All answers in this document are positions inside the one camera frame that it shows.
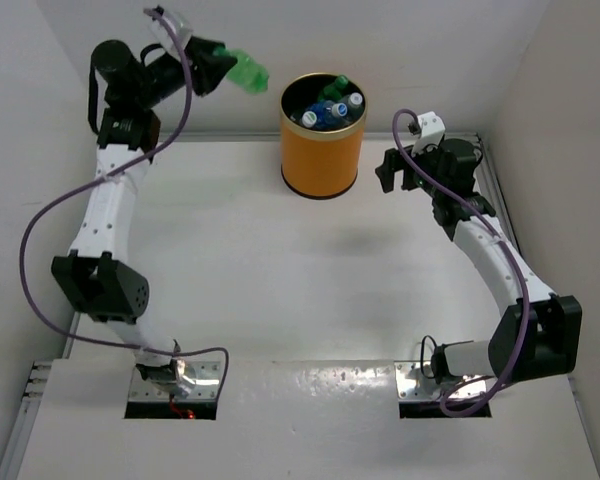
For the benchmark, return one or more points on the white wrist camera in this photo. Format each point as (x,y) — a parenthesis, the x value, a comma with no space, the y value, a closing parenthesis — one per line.
(171,30)
(429,131)

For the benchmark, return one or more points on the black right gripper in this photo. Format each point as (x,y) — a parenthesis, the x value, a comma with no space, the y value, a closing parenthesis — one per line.
(386,171)

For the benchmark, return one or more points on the clear bottle green white cap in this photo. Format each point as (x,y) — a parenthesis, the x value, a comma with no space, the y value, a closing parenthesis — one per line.
(306,119)

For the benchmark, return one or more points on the orange bin with gold rim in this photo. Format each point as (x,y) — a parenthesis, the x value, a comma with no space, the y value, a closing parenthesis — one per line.
(318,165)

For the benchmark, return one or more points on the metal base plate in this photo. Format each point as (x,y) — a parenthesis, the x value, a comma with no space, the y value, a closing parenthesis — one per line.
(185,380)
(415,384)

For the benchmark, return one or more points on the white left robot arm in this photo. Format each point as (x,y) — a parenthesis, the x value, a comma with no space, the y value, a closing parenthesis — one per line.
(94,275)

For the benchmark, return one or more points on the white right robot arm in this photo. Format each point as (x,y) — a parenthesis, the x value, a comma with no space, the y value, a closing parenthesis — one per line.
(538,328)

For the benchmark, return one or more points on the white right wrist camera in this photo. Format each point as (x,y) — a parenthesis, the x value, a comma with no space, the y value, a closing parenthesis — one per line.
(429,131)

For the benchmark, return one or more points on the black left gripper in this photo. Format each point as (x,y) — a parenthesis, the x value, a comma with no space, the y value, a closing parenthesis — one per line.
(210,68)

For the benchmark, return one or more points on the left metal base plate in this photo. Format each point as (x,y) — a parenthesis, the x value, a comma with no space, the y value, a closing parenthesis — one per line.
(185,380)

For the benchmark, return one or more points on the clear bottle white QR cap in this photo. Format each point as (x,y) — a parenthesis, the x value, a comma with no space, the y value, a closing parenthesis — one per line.
(355,107)

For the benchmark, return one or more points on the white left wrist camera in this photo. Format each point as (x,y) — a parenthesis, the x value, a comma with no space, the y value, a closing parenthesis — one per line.
(171,30)

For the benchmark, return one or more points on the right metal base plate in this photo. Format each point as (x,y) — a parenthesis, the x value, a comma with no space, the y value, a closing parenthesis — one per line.
(415,384)

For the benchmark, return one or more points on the blue label water bottle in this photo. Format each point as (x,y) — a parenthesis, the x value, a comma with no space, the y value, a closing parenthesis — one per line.
(329,115)

